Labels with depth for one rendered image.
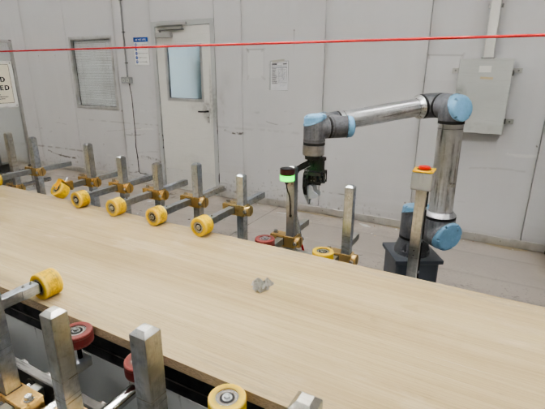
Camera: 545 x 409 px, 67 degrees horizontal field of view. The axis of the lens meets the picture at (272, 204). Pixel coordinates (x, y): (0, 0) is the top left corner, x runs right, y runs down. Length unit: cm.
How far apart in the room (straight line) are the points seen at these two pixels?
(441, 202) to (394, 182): 228
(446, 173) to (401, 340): 111
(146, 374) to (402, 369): 58
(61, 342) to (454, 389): 80
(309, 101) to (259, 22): 101
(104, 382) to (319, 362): 62
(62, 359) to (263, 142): 415
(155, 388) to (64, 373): 25
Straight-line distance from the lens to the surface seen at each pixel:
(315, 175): 170
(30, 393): 116
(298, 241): 175
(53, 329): 89
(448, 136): 205
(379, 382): 100
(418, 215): 156
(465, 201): 432
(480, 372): 110
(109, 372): 127
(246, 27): 492
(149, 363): 72
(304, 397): 59
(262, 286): 130
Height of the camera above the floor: 154
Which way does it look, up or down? 18 degrees down
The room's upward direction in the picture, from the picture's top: straight up
